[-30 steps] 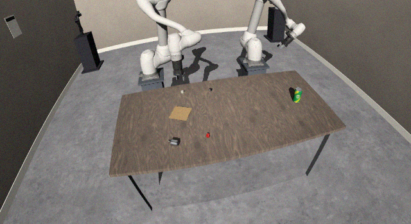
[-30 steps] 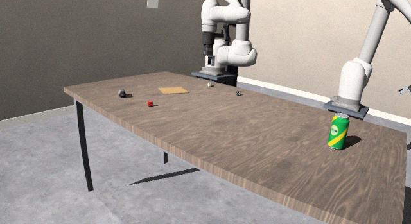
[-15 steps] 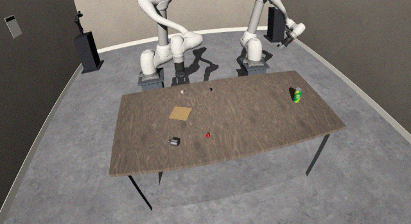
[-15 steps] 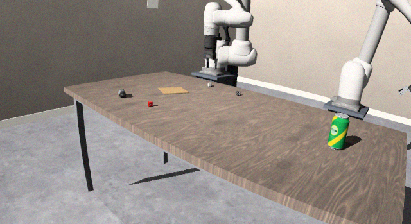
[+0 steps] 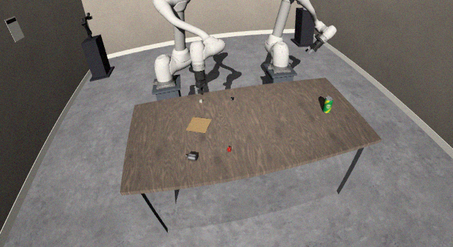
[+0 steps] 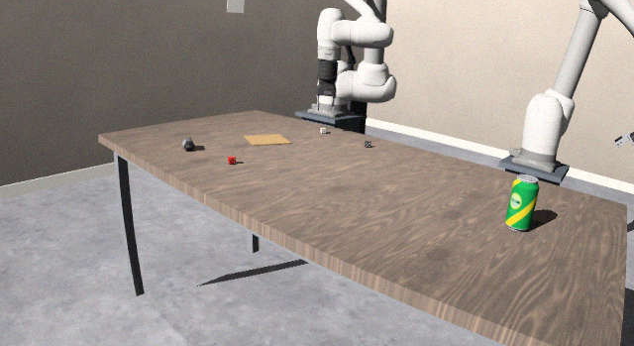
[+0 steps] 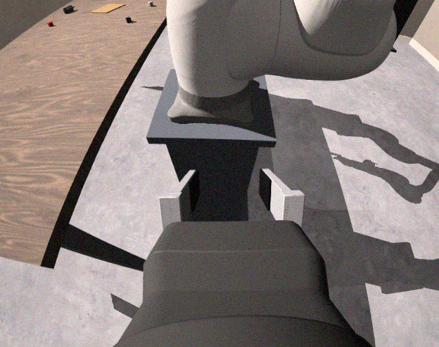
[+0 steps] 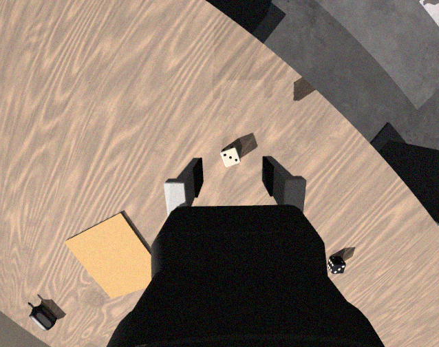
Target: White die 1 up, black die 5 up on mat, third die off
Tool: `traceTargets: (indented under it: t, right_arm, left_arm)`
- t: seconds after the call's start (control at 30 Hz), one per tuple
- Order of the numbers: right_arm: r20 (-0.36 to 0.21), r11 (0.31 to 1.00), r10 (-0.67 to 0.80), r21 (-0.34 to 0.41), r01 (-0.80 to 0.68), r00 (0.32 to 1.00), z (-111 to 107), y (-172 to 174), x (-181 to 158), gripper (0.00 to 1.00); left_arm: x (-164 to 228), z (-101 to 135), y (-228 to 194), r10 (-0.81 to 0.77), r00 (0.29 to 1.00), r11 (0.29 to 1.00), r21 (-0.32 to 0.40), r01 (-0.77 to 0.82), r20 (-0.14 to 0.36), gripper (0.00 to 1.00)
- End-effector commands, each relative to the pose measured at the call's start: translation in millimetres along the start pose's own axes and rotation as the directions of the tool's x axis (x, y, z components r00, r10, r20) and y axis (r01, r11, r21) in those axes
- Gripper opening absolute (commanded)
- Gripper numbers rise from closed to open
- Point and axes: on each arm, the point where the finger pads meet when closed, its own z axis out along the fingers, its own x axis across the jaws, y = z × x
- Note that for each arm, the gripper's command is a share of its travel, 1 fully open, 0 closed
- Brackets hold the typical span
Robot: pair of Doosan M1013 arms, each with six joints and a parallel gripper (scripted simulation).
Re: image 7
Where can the tan square mat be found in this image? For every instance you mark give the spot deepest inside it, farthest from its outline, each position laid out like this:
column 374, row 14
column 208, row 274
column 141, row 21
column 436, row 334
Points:
column 108, row 8

